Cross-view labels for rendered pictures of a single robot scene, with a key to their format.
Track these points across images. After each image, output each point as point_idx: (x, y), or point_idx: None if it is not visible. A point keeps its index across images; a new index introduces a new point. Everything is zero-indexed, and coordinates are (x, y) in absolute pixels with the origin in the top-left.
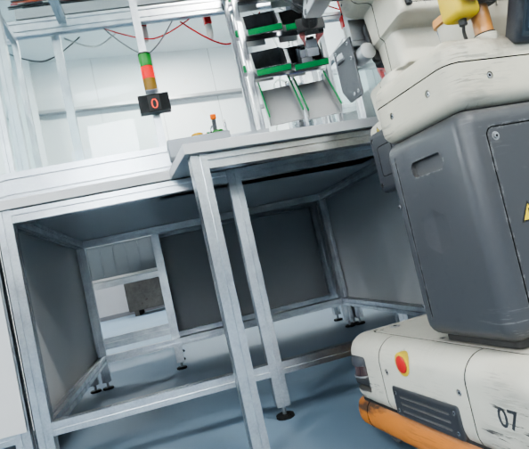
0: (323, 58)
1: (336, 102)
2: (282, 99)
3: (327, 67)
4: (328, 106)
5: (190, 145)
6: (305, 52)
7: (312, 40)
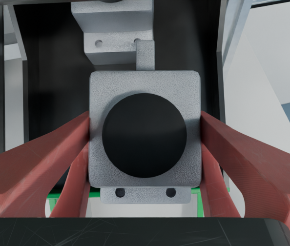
0: (216, 82)
1: (193, 195)
2: (11, 142)
3: (225, 24)
4: (162, 206)
5: None
6: (111, 20)
7: (155, 187)
